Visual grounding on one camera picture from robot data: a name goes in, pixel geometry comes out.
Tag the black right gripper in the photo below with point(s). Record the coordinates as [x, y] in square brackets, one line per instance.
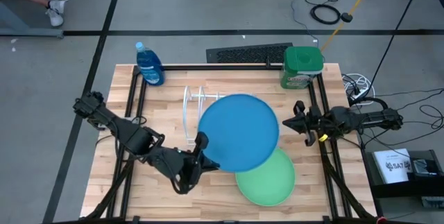
[319, 121]

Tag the black round puck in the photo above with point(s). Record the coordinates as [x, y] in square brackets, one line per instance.
[347, 17]

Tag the blue dish soap bottle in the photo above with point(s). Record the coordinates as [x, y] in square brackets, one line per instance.
[150, 66]

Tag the person's white shoe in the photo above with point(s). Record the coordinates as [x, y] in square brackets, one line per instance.
[55, 10]

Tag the blue plastic plate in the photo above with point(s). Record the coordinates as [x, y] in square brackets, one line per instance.
[239, 130]

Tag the black aluminium table frame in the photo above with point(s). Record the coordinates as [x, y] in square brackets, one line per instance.
[225, 67]

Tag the yellow tape tag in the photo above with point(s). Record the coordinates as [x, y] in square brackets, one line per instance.
[323, 137]

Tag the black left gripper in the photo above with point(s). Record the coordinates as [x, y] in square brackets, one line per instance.
[177, 168]

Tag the green Cascade detergent tub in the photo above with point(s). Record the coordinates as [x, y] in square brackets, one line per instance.
[301, 61]

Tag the grey electronic device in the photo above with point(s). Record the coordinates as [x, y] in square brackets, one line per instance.
[423, 166]

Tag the black cart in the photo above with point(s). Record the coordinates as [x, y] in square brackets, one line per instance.
[409, 189]

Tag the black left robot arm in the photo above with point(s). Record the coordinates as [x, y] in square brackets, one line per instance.
[132, 137]

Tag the white SA7 booklet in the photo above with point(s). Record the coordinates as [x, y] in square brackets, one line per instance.
[393, 166]

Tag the light green plastic plate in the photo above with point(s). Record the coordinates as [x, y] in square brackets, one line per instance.
[270, 186]

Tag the red knob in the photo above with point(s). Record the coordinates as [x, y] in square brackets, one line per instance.
[381, 220]

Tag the grey metal bench base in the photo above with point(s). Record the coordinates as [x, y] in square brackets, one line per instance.
[21, 26]

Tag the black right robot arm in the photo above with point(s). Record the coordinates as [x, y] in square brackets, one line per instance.
[374, 118]

